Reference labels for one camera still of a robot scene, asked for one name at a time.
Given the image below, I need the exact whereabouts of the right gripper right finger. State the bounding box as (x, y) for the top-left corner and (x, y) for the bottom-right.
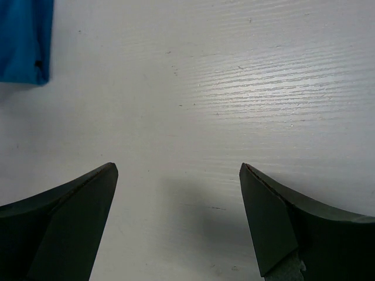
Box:
(239, 163), (374, 280)

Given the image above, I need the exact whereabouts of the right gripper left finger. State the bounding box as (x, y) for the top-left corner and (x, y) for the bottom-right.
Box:
(1, 162), (118, 280)

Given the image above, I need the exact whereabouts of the blue t-shirt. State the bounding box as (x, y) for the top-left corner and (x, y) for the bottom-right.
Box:
(1, 0), (54, 85)

